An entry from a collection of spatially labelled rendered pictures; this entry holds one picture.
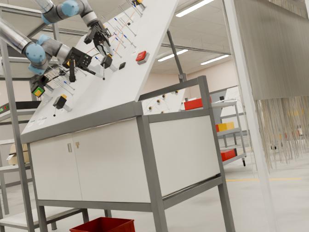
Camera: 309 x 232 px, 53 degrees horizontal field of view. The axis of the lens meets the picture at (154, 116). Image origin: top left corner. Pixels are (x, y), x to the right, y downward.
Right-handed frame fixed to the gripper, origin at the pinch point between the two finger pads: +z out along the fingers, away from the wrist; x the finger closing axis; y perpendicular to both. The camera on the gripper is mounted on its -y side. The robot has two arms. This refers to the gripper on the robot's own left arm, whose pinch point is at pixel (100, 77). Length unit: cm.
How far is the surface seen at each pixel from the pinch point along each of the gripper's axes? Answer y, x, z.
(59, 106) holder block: -26.7, 14.2, -11.8
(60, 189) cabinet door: -75, 20, 12
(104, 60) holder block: 8.4, 4.7, -1.9
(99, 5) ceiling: 93, 461, -22
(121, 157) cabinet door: -28.7, -23.0, 24.6
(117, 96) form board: -3.6, -16.6, 10.0
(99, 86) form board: -5.8, 10.5, 2.5
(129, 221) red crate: -81, 26, 66
